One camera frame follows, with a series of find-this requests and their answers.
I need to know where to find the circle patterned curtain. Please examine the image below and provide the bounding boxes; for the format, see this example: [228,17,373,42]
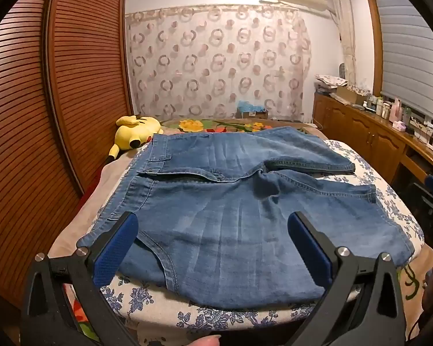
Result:
[124,4,313,121]

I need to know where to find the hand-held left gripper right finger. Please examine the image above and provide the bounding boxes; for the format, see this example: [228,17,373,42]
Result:
[285,212,407,346]

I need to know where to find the yellow flower print blanket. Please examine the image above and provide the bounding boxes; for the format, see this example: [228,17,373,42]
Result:
[160,118,327,139]

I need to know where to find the yellow plush toy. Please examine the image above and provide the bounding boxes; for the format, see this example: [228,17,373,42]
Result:
[106,115,164,164]

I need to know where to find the grey window blind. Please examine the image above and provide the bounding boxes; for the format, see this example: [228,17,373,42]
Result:
[373,0,433,130]

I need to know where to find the row of bottles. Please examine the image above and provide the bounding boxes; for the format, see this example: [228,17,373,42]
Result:
[363,94,412,123]

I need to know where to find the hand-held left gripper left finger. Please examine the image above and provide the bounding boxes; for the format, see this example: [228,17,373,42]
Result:
[20,212,141,346]

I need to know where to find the folded patterned cloth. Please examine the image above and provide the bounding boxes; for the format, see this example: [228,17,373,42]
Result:
[315,74,349,88]

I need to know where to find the white power strip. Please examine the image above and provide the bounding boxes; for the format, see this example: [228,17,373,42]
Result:
[409,117,433,145]

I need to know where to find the person's left hand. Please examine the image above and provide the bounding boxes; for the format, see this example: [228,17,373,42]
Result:
[187,334,223,346]

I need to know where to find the cream corner drape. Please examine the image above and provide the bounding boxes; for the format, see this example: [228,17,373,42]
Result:
[328,0,358,91]

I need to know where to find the wooden louvered wardrobe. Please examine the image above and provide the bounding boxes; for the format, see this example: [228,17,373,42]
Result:
[0,0,133,311]

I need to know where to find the blue denim pants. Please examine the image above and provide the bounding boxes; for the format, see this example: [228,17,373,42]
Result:
[77,126,416,311]

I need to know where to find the open cardboard box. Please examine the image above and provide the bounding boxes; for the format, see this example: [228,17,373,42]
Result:
[330,84,369,105]

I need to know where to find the wooden cabinet counter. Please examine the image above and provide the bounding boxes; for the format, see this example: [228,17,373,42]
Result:
[312,92,433,188]

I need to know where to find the blue plastic bag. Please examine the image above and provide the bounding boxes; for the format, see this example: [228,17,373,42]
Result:
[237,100,267,113]

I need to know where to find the small cardboard box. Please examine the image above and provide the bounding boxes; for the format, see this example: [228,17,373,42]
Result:
[237,110,269,120]

